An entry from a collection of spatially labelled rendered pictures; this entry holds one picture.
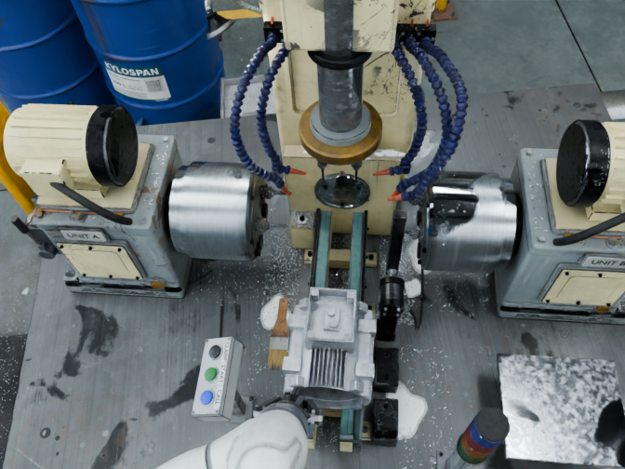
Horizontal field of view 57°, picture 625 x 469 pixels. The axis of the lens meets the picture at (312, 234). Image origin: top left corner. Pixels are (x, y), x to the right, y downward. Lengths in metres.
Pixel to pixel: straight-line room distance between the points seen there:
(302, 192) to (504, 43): 2.29
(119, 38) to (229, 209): 1.42
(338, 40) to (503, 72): 2.46
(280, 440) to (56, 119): 0.87
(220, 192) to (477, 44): 2.46
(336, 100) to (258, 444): 0.66
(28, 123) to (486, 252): 1.06
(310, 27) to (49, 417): 1.16
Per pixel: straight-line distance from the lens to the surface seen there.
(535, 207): 1.41
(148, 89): 2.82
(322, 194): 1.56
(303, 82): 1.45
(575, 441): 1.47
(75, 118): 1.37
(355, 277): 1.52
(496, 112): 2.09
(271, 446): 0.82
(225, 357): 1.29
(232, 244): 1.41
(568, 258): 1.42
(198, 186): 1.42
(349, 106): 1.17
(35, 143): 1.40
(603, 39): 3.84
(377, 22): 1.04
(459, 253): 1.39
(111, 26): 2.64
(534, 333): 1.66
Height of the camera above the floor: 2.26
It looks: 58 degrees down
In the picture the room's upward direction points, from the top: 5 degrees counter-clockwise
